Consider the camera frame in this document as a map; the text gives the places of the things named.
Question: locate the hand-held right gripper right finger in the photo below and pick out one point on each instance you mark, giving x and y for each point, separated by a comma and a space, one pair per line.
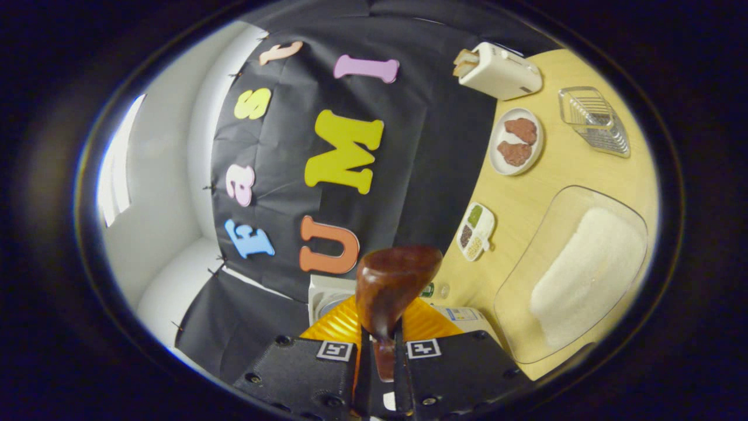
461, 374

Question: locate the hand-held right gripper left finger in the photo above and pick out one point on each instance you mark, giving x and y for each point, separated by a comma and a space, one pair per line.
304, 374

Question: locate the white rice cooker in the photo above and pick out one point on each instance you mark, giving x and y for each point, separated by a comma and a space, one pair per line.
321, 292

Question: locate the brown wooden spoon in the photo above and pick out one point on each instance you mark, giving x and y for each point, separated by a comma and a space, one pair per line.
391, 286

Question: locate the clear glass rice tray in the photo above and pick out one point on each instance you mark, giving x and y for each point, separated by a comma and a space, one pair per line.
537, 257

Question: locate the white divided condiment dish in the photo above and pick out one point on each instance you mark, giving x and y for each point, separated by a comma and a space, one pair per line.
475, 232

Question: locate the black backdrop cloth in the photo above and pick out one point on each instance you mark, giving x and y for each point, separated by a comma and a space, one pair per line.
409, 193

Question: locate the brown meat piece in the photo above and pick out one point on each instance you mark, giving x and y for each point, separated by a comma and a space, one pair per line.
521, 130
514, 154

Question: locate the white round plate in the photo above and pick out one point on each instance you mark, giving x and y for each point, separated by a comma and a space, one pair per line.
497, 126

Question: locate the large ceiling light panel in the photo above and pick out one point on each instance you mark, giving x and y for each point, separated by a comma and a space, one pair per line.
117, 169

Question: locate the white toaster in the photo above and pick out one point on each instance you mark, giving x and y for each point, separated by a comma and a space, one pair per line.
502, 73

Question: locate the toast slice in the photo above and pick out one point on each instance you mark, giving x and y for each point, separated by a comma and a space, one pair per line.
466, 70
464, 57

